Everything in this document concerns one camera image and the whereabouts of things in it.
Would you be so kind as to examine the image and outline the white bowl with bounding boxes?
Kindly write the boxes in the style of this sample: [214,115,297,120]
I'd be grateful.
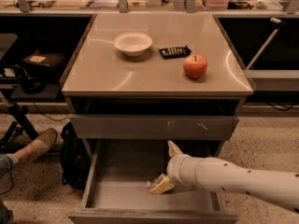
[113,32,152,57]

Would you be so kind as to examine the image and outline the open grey middle drawer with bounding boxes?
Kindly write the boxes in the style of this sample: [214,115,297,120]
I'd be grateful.
[68,140,237,224]

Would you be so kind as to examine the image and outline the tan slip-on shoe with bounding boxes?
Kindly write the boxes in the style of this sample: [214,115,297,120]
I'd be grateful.
[14,128,57,164]

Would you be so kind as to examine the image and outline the black headphones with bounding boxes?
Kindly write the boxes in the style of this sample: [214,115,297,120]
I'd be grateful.
[12,64,46,94]

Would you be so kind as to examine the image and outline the closed grey top drawer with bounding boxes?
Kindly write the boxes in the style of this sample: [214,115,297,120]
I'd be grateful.
[70,114,239,140]

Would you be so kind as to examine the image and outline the blue jeans leg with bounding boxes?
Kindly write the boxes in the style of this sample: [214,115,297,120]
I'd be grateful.
[0,154,19,175]

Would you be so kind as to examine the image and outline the white-handled stick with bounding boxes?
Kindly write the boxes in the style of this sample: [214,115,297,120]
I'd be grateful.
[246,17,285,70]

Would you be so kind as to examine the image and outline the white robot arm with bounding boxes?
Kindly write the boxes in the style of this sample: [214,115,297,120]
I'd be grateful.
[149,140,299,213]

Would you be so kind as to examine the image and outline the black tripod stand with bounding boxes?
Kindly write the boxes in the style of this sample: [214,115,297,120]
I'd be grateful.
[0,91,38,151]

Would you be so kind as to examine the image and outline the black box with label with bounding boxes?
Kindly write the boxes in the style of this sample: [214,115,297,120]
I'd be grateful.
[22,50,67,70]

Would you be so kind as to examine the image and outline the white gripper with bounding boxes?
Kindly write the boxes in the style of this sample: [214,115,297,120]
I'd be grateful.
[149,140,197,195]

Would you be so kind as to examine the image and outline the black backpack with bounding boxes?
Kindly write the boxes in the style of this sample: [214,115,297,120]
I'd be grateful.
[60,122,92,190]

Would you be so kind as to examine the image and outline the red apple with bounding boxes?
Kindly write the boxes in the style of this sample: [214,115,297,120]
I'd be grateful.
[183,54,207,79]

